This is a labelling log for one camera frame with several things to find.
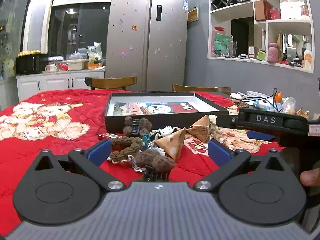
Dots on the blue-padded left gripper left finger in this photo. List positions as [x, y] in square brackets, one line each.
[88, 163]

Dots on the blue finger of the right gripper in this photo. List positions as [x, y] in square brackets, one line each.
[260, 136]

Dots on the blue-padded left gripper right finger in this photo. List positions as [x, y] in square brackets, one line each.
[229, 162]

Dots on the cream knit scrunchie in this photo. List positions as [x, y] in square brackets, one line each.
[214, 131]

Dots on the brown gold paper pyramid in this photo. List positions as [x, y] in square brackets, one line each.
[200, 129]

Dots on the brown knit scrunchie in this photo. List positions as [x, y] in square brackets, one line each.
[124, 146]

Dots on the brown fuzzy hair claw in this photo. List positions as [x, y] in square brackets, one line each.
[156, 167]

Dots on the person's right hand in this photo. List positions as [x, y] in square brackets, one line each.
[311, 178]

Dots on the red small tube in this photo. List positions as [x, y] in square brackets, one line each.
[107, 136]

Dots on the orange capped bottle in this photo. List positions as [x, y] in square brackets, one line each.
[278, 97]

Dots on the red bear-print quilt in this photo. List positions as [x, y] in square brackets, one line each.
[62, 120]

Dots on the brown fuzzy claw clip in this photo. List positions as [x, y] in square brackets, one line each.
[136, 127]

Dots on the polka-dot brown paper pyramid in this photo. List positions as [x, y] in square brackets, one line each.
[172, 144]

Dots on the printed book in box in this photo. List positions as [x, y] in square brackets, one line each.
[152, 108]

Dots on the teal hair clip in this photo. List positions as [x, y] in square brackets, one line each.
[146, 141]

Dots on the black white lace scrunchie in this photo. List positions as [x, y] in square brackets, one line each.
[162, 132]

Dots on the pink bottle on shelf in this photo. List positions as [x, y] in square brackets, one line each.
[272, 56]

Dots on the black shallow box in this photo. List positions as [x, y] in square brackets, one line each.
[115, 124]

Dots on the left wooden chair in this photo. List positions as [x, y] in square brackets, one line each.
[111, 83]

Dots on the wooden chair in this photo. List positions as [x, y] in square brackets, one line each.
[182, 88]
[111, 83]

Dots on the right wooden chair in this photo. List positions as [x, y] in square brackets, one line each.
[182, 88]

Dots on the beige plastic basin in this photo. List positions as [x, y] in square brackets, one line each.
[73, 65]

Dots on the green paper sign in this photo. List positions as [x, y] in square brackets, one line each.
[221, 45]

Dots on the white kitchen cabinet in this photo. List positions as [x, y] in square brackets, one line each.
[29, 85]

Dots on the white mug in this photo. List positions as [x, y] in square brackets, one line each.
[51, 68]

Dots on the snack bag on counter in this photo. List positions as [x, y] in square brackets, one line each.
[94, 53]

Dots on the black microwave oven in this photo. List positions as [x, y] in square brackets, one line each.
[31, 64]

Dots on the brown box on shelf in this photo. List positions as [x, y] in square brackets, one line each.
[262, 10]

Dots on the silver double-door refrigerator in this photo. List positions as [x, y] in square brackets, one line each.
[147, 39]

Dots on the glass sliding door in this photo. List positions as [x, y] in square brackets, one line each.
[13, 15]

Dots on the white wall shelf unit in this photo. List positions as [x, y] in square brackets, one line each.
[290, 26]

